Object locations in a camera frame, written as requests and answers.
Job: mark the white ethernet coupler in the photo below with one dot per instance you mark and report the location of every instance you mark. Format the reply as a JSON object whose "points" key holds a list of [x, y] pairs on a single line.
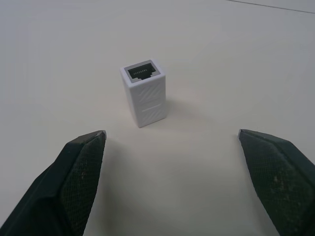
{"points": [[146, 98]]}

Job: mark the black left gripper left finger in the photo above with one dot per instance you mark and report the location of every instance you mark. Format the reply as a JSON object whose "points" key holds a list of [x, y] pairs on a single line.
{"points": [[71, 182]]}

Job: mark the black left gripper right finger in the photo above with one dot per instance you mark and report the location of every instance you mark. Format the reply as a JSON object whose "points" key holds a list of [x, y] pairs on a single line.
{"points": [[275, 182]]}

